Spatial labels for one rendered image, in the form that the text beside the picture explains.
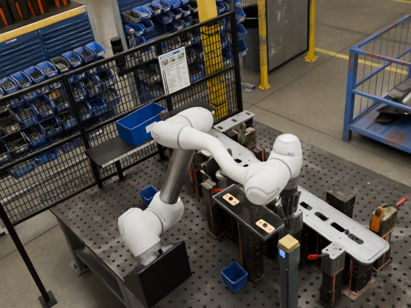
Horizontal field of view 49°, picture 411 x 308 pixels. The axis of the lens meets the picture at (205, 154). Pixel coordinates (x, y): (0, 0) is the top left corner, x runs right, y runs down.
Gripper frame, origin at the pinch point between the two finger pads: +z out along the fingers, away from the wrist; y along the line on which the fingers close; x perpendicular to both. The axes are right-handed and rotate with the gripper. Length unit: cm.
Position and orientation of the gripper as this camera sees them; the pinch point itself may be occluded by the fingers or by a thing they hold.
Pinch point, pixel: (288, 222)
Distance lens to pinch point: 187.7
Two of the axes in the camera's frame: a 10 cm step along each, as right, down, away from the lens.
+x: -5.9, -4.2, 6.9
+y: 8.0, -4.2, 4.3
